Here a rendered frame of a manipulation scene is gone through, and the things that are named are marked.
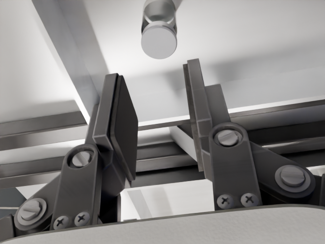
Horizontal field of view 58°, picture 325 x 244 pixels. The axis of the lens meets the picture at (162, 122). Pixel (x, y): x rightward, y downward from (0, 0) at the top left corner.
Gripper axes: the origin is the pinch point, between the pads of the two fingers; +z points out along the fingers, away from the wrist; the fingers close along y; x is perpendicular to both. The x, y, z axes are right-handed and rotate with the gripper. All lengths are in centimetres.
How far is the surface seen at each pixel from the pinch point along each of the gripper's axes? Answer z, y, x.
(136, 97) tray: 10.6, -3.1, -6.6
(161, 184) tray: 7.5, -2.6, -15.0
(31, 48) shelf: 11.1, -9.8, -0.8
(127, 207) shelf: 11.1, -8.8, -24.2
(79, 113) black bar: 10.5, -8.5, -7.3
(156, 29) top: 6.0, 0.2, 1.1
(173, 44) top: 6.0, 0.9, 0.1
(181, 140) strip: 9.2, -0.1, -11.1
